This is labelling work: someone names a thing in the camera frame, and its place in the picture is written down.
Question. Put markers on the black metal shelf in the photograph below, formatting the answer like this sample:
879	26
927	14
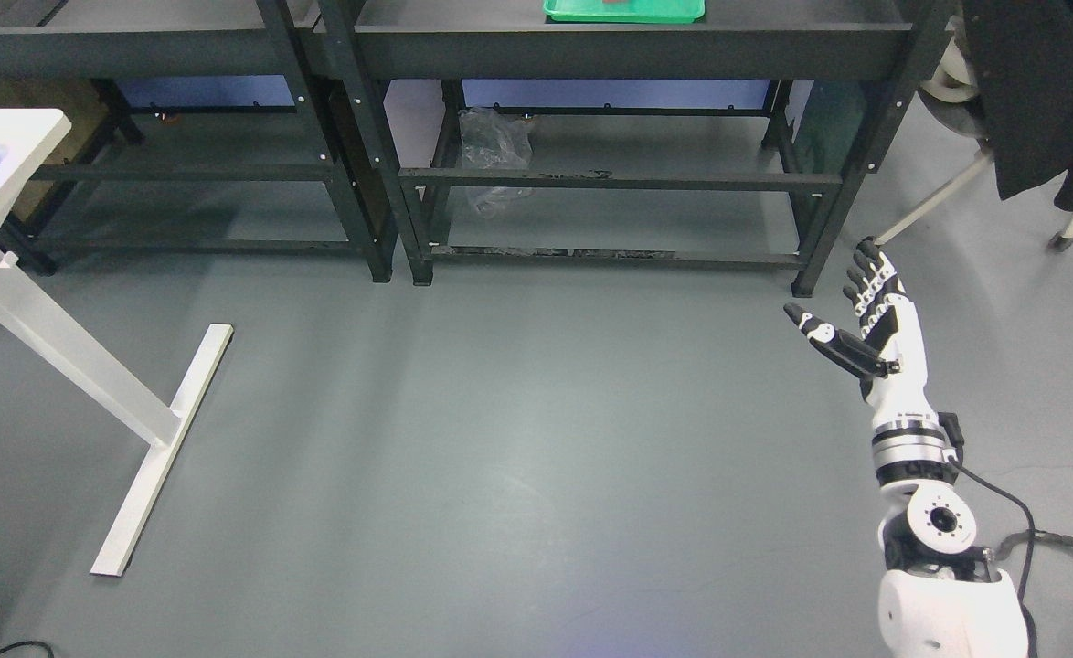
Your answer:
206	127
838	73

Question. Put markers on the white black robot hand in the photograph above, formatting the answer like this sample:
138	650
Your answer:
887	356

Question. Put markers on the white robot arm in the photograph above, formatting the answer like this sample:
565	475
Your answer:
940	595

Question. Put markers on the white chair frame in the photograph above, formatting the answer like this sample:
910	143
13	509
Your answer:
952	95

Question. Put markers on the green tray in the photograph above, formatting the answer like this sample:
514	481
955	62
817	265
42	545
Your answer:
635	12

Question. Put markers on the black metal right shelf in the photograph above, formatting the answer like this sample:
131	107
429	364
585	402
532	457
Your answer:
838	73

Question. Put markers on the clear plastic bag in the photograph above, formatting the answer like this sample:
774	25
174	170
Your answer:
493	140

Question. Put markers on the black metal left shelf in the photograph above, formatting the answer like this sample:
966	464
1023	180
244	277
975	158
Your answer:
206	127

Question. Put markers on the black jacket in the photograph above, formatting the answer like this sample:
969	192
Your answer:
1022	52

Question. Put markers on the white table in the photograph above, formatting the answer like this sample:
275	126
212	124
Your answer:
27	137

